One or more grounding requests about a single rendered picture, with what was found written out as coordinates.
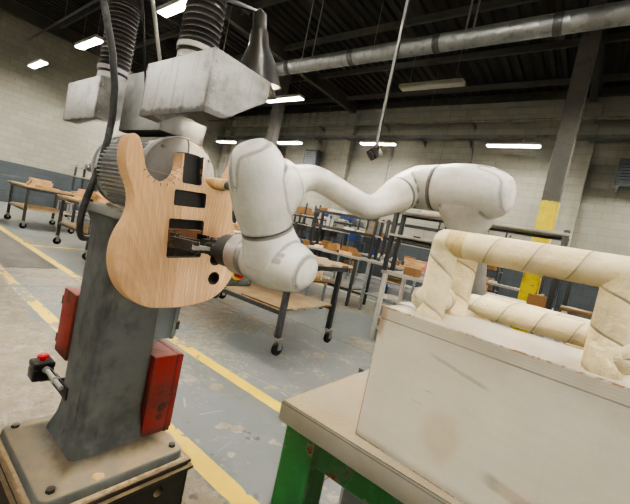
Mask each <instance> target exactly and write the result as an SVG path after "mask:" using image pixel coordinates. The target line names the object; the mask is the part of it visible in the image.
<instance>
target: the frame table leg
mask: <svg viewBox="0 0 630 504"><path fill-rule="evenodd" d="M314 444H315V443H313V442H312V441H310V440H309V439H307V438H306V437H304V436H303V435H301V434H300V433H298V432H297V431H296V430H294V429H293V428H291V427H290V426H288V425H287V427H286V432H285V437H284V442H283V446H282V451H281V456H280V461H279V466H278V470H277V475H276V480H275V484H274V489H273V494H272V498H271V503H270V504H319V501H320V496H321V492H322V487H323V483H324V478H325V474H324V473H322V472H321V471H319V470H318V469H317V468H312V467H311V466H310V463H311V459H312V454H313V451H314Z"/></svg>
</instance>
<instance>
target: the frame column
mask: <svg viewBox="0 0 630 504"><path fill-rule="evenodd" d="M88 213H89V217H90V221H91V225H92V227H91V232H90V238H89V244H88V249H87V255H86V261H85V266H84V272H83V278H82V283H81V289H80V295H79V300H78V306H77V312H76V317H75V323H74V329H73V334H72V340H71V346H70V351H69V357H68V363H67V368H66V374H65V380H64V383H65V384H66V386H67V387H68V388H69V389H68V395H67V400H66V401H65V400H64V399H63V398H62V397H61V401H60V404H59V406H58V409H57V411H56V412H55V414H54V415H53V417H52V418H51V419H50V421H49V422H48V424H47V425H46V428H47V430H48V431H49V433H50V434H51V436H52V437H53V439H54V440H55V442H56V444H57V445H58V447H59V448H60V450H61V451H62V453H63V454H64V456H65V458H66V459H67V460H68V461H70V462H75V461H78V460H81V459H84V458H87V457H90V456H93V455H96V454H99V453H102V452H105V451H108V450H111V449H114V448H117V447H120V446H123V445H126V444H129V443H132V442H135V441H138V440H141V439H143V438H145V437H141V405H142V400H143V395H144V389H145V384H146V379H147V373H148V368H149V363H150V357H151V352H152V347H153V342H154V336H155V331H156V326H157V320H158V315H159V310H160V308H149V307H145V306H141V305H139V304H137V303H135V302H133V301H131V300H129V299H127V298H126V297H124V296H123V295H122V294H120V293H119V292H118V291H117V289H116V288H115V287H114V285H113V284H112V282H111V280H110V277H109V274H108V270H107V264H106V253H107V246H108V242H109V239H110V236H111V234H112V231H113V229H114V228H115V226H116V224H117V223H118V221H119V220H117V219H114V218H111V217H108V216H105V215H101V214H98V213H95V212H92V211H89V210H88Z"/></svg>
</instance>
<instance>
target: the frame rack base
mask: <svg viewBox="0 0 630 504"><path fill-rule="evenodd" d="M416 312H417V309H414V308H411V307H408V306H405V305H393V306H384V307H383V311H382V315H381V320H380V324H379V329H378V333H377V338H376V342H375V347H374V351H373V356H372V360H371V365H370V369H369V374H368V378H367V383H366V387H365V392H364V396H363V401H362V405H361V410H360V414H359V419H358V423H357V428H356V432H355V434H356V435H358V436H359V437H361V438H362V439H364V440H365V441H367V442H368V443H370V444H372V445H373V446H375V447H376V448H378V449H379V450H381V451H382V452H384V453H385V454H387V455H389V456H390V457H392V458H393V459H395V460H396V461H398V462H399V463H401V464H402V465H404V466H406V467H407V468H409V469H410V470H412V471H413V472H415V473H416V474H418V475H419V476H421V477H423V478H424V479H426V480H427V481H429V482H430V483H432V484H433V485H435V486H436V487H438V488H439V489H441V490H443V491H444V492H446V493H447V494H449V495H450V496H452V497H453V498H455V499H456V500H458V501H460V502H461V503H463V504H630V375H624V378H623V380H622V381H618V380H613V379H609V378H605V377H602V376H599V375H596V374H593V373H591V372H588V371H586V370H584V369H582V368H581V367H580V366H579V365H580V362H581V358H582V354H583V350H581V349H578V348H574V347H571V346H568V345H564V344H561V343H558V342H554V341H551V340H548V339H545V338H541V337H538V336H535V335H531V334H528V333H525V332H521V331H518V330H515V329H511V328H508V327H505V326H501V325H498V324H495V323H491V322H488V321H485V320H482V319H478V318H475V317H472V316H468V315H466V317H465V318H459V317H455V316H451V315H448V314H445V313H444V317H443V321H436V320H431V319H427V318H424V317H421V316H419V315H417V314H416Z"/></svg>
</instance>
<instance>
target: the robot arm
mask: <svg viewBox="0 0 630 504"><path fill-rule="evenodd" d="M228 184H229V191H230V197H231V202H232V207H233V211H234V214H235V218H236V220H237V222H238V225H239V227H240V231H241V234H237V235H232V234H226V235H223V236H221V237H218V238H217V239H216V238H214V237H210V238H209V236H207V235H203V234H199V233H197V239H194V238H188V237H184V235H182V233H174V232H171V233H170V239H169V242H170V244H171V247H175V248H179V249H182V250H186V251H190V252H192V253H194V254H198V253H199V252H200V253H204V254H208V255H209V256H213V257H214V258H215V260H216V261H217V263H218V264H220V265H222V266H225V267H226V268H227V269H228V270H229V271H231V272H232V273H236V274H239V275H242V276H244V277H247V278H249V279H250V280H251V281H252V282H254V283H256V284H258V285H260V286H263V287H266V288H269V289H273V290H277V291H283V292H300V291H301V290H303V289H305V288H307V287H308V286H309V285H310V284H311V283H312V282H313V281H314V279H315V277H316V274H317V270H318V261H317V258H316V256H315V255H314V254H313V253H312V252H311V251H310V249H309V248H307V247H306V246H305V245H303V244H301V242H300V240H299V238H298V237H297V235H296V233H295V230H294V228H293V224H292V215H293V214H295V212H296V210H297V208H298V207H299V206H301V205H302V203H303V202H304V199H305V194H306V193H307V192H309V191H314V192H316V193H318V194H320V195H322V196H324V197H325V198H327V199H328V200H330V201H332V202H333V203H335V204H337V205H338V206H340V207H341V208H343V209H345V210H346V211H348V212H350V213H351V214H353V215H355V216H357V217H360V218H363V219H378V218H382V217H385V216H388V215H391V214H395V213H399V212H403V211H405V210H408V209H410V208H413V209H423V210H432V211H439V214H440V216H441V218H442V220H443V222H444V225H445V227H446V228H447V229H451V230H458V231H465V232H471V233H478V234H484V235H488V230H489V229H490V228H491V226H492V225H493V223H494V220H495V218H500V217H502V216H504V215H505V214H507V213H508V212H509V210H510V209H511V208H512V206H513V204H514V201H515V197H516V185H515V181H514V179H513V178H512V177H511V176H510V175H509V174H508V173H506V172H504V171H502V170H499V169H497V168H494V167H490V166H485V165H478V164H461V163H452V164H437V165H419V166H414V167H411V168H409V169H406V170H404V171H402V172H400V173H398V174H396V175H395V176H394V177H392V178H391V179H390V180H388V181H387V182H386V183H385V184H384V185H383V186H382V187H381V188H379V189H378V190H377V191H376V192H375V193H374V194H372V195H368V194H365V193H364V192H362V191H360V190H359V189H357V188H356V187H354V186H352V185H351V184H349V183H348V182H346V181H345V180H343V179H341V178H340V177H338V176H337V175H335V174H333V173H332V172H330V171H328V170H326V169H324V168H322V167H319V166H316V165H310V164H301V165H295V164H294V163H292V162H291V161H290V160H288V159H284V158H283V156H282V154H281V152H280V150H279V149H278V148H277V147H276V146H275V145H274V144H273V143H272V142H270V141H268V140H266V139H263V138H256V139H251V140H248V141H245V142H242V143H240V144H238V145H237V146H236V147H235V148H234V150H233V152H232V153H231V154H230V157H229V161H228ZM486 274H487V264H482V263H478V266H477V270H476V274H475V278H474V283H473V287H472V291H471V294H477V295H480V296H483V295H486Z"/></svg>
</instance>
